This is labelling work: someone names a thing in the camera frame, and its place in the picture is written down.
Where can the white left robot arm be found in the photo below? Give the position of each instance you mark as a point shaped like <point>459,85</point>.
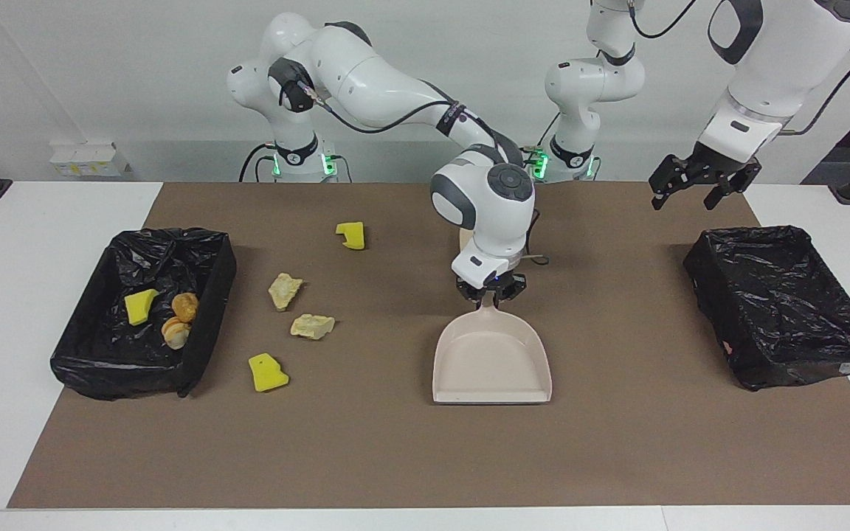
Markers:
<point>786,51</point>

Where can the yellow sponge wedge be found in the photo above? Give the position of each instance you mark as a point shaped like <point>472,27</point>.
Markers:
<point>141,306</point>

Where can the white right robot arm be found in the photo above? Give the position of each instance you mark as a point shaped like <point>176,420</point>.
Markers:
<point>366,74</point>

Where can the yellow sponge piece black dot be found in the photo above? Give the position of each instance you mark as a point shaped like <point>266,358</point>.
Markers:
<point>266,375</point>

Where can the brown bread-like foam chunk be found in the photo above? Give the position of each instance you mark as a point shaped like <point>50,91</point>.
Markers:
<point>185,307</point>

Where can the brown table mat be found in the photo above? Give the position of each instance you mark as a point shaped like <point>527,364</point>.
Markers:
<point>543,457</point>

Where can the notched yellow sponge piece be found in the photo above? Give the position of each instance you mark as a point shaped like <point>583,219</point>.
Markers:
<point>353,236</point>

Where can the beige plastic dustpan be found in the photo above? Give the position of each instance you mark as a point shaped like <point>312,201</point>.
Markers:
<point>491,361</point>

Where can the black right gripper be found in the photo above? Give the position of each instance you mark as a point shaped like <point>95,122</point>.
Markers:
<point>506,284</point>

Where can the cream and orange foam chunk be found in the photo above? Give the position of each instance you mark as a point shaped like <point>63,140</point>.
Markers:
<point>176,335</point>

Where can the beige hand brush black bristles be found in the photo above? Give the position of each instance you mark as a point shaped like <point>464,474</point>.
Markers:
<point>465,240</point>

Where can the black bag-lined bin pink spot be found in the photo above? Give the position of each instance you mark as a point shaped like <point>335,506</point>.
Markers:
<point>779,310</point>

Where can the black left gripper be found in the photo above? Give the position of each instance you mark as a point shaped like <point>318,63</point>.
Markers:
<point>716,166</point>

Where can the white wall socket box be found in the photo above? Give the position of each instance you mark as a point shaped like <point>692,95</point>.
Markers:
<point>89,158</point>

